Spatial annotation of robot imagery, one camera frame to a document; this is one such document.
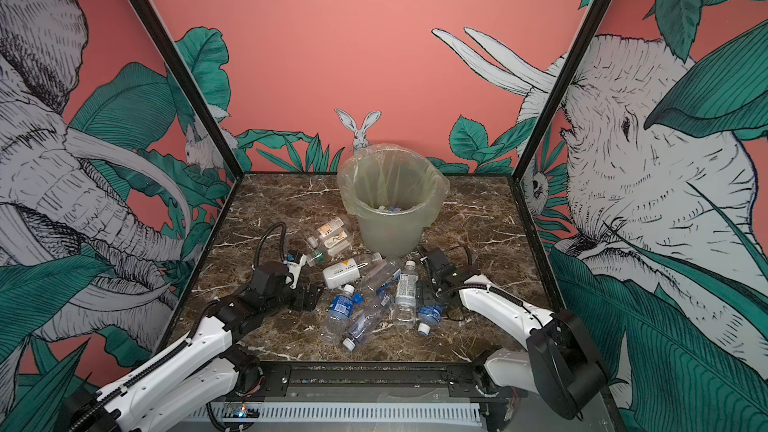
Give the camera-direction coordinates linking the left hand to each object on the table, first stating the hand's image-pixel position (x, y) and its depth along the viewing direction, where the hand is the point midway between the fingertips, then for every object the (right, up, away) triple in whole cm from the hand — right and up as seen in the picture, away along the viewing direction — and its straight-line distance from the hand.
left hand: (311, 282), depth 82 cm
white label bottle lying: (+8, +1, +5) cm, 10 cm away
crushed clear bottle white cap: (+16, -11, +1) cm, 20 cm away
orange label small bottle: (+2, +14, +16) cm, 21 cm away
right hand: (+33, -4, +4) cm, 34 cm away
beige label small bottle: (+6, +8, +13) cm, 16 cm away
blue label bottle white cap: (+8, -9, -2) cm, 12 cm away
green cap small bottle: (-1, +5, +10) cm, 12 cm away
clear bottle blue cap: (+18, -2, +9) cm, 21 cm away
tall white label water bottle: (+27, -8, +4) cm, 28 cm away
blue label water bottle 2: (+24, +20, +21) cm, 37 cm away
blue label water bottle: (+33, -9, -2) cm, 34 cm away
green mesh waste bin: (+23, +11, +18) cm, 31 cm away
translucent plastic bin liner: (+23, +30, +15) cm, 41 cm away
